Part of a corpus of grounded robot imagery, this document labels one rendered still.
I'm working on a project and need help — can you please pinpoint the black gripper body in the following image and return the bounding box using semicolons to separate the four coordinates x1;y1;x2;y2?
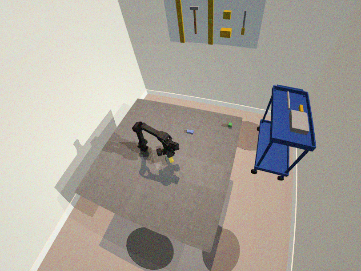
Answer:
156;147;169;156

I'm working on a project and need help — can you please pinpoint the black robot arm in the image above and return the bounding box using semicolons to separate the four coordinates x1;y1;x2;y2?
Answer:
132;121;179;158

